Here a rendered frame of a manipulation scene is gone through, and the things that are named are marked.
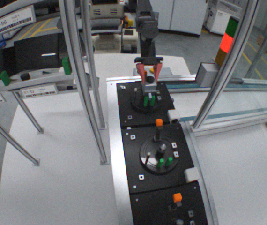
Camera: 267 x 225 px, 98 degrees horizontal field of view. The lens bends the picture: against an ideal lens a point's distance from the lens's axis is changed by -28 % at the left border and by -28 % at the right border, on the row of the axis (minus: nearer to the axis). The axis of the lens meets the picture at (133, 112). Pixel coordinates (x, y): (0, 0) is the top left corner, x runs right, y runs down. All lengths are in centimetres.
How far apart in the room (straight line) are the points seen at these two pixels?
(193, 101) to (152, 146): 38
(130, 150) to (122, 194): 16
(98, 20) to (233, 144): 118
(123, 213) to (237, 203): 51
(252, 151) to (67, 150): 94
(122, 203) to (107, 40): 115
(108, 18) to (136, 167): 103
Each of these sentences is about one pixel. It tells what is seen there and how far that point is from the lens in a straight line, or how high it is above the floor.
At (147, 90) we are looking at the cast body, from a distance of 61.
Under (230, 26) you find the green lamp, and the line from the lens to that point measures 46.
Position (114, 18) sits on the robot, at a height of 110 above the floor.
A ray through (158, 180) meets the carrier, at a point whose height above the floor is 97.
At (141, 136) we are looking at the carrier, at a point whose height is 97.
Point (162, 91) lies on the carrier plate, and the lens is 75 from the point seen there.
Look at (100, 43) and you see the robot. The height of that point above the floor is 87.
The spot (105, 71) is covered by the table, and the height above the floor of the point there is 86.
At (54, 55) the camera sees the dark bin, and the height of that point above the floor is 133.
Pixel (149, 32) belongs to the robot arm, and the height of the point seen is 128.
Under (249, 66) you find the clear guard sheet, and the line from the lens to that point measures 56.
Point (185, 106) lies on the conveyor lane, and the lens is 80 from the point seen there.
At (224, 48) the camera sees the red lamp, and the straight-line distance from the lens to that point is 47.
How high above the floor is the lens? 149
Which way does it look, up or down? 52 degrees down
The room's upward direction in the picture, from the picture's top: 4 degrees clockwise
